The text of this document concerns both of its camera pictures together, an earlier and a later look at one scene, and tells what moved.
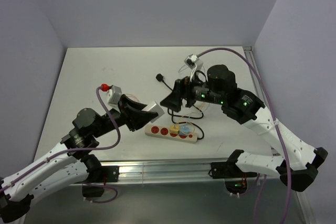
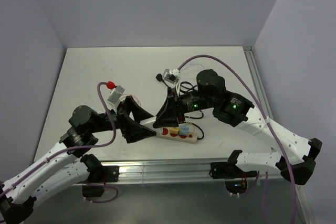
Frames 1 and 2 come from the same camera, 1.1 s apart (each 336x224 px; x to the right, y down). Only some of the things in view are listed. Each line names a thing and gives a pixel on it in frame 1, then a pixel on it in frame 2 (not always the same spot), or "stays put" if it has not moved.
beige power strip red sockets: (164, 131) stays put
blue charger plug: (184, 129) stays put
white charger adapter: (154, 107) to (149, 124)
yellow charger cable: (174, 128) to (186, 123)
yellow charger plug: (174, 129) stays put
